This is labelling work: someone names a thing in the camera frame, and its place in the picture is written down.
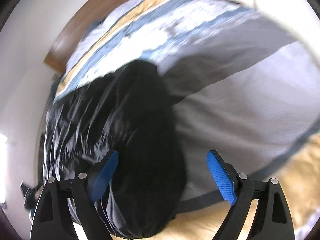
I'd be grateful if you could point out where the black puffer jacket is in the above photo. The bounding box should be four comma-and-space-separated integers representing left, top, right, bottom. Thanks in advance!
43, 60, 187, 239

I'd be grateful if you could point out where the wooden headboard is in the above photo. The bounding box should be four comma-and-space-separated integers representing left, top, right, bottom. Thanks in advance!
44, 0, 128, 73

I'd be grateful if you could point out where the striped bed duvet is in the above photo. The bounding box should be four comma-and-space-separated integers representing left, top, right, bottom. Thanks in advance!
53, 0, 319, 239

